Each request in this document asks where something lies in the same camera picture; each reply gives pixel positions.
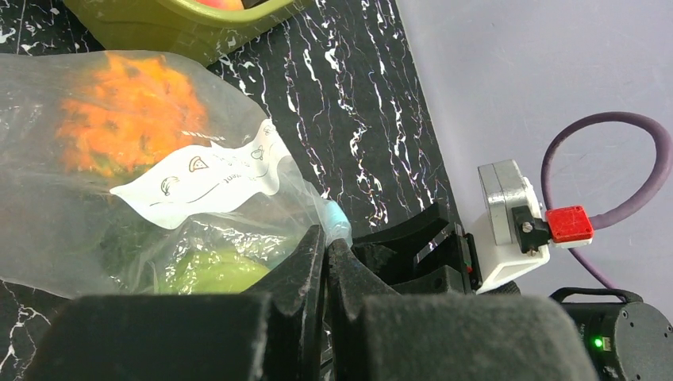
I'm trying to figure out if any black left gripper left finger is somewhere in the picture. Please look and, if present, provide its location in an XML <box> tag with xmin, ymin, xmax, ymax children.
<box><xmin>25</xmin><ymin>225</ymin><xmax>325</xmax><ymax>380</ymax></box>

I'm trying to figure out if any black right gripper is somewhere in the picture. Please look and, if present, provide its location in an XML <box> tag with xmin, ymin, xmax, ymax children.
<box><xmin>352</xmin><ymin>202</ymin><xmax>521</xmax><ymax>294</ymax></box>

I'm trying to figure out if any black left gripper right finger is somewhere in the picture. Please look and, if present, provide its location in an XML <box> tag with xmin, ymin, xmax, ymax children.
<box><xmin>327</xmin><ymin>240</ymin><xmax>598</xmax><ymax>380</ymax></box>

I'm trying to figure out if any green toy cabbage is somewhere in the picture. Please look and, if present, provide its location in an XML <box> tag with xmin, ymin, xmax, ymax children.
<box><xmin>157</xmin><ymin>249</ymin><xmax>270</xmax><ymax>294</ymax></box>

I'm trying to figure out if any clear zip top bag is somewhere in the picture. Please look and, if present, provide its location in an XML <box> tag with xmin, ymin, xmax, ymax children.
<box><xmin>1</xmin><ymin>51</ymin><xmax>352</xmax><ymax>298</ymax></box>

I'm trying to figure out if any toy pineapple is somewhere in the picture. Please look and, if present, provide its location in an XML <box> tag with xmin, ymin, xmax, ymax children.
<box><xmin>56</xmin><ymin>52</ymin><xmax>208</xmax><ymax>179</ymax></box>

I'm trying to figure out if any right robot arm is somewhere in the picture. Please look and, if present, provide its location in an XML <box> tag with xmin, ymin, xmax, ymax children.
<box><xmin>352</xmin><ymin>202</ymin><xmax>672</xmax><ymax>380</ymax></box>

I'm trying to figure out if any toy peach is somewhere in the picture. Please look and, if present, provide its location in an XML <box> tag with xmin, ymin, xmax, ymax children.
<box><xmin>197</xmin><ymin>0</ymin><xmax>244</xmax><ymax>11</ymax></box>

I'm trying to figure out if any olive green plastic bin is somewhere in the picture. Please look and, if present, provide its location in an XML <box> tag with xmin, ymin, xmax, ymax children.
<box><xmin>64</xmin><ymin>0</ymin><xmax>313</xmax><ymax>66</ymax></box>

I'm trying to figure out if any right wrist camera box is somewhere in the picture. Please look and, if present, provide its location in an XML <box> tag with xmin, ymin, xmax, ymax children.
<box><xmin>468</xmin><ymin>160</ymin><xmax>550</xmax><ymax>294</ymax></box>

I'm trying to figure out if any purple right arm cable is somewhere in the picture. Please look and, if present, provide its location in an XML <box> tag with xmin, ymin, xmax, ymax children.
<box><xmin>540</xmin><ymin>110</ymin><xmax>673</xmax><ymax>291</ymax></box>

